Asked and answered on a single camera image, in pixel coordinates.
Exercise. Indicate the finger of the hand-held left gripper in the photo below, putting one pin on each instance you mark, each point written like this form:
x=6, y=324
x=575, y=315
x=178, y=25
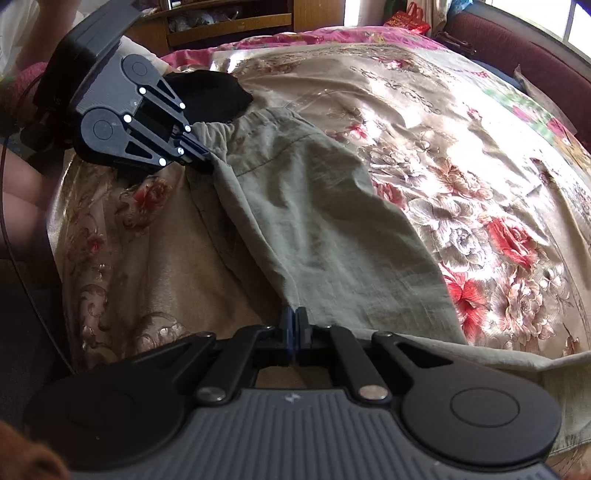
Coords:
x=167, y=92
x=154, y=153

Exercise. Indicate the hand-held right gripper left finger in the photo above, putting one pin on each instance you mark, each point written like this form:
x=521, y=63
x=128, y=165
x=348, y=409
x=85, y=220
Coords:
x=288, y=334

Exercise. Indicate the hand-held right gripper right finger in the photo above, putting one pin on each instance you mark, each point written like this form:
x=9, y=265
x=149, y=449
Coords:
x=302, y=334

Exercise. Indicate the olive green pants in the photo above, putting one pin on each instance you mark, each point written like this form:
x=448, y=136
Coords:
x=304, y=207

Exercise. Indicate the black garment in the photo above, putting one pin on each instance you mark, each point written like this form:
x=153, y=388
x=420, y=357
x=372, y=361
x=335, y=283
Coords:
x=207, y=97

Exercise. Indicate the person's white shirt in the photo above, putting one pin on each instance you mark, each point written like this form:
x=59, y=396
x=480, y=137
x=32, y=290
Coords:
x=16, y=32

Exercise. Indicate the wooden cabinet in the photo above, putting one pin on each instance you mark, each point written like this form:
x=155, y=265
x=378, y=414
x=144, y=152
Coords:
x=258, y=18

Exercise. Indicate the person's bare leg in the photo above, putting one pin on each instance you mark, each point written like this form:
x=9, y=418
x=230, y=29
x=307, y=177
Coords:
x=21, y=203

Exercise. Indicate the pink floral bed sheet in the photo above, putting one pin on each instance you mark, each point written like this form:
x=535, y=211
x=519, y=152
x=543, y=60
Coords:
x=323, y=39

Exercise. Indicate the red gift bag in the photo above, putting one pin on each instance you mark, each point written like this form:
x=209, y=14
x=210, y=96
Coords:
x=408, y=18

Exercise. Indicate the beige floral satin bedspread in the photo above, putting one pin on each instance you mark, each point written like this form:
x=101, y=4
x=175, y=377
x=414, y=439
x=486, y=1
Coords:
x=461, y=138

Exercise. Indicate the floral curtain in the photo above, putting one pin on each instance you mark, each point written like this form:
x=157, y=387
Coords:
x=441, y=14

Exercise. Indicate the teal shiny bag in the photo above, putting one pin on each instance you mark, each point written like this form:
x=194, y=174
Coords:
x=458, y=6

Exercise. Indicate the maroon upholstered headboard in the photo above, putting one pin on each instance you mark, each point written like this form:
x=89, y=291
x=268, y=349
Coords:
x=503, y=41

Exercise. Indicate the window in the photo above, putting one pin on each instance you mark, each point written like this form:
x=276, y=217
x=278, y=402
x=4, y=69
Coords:
x=568, y=23

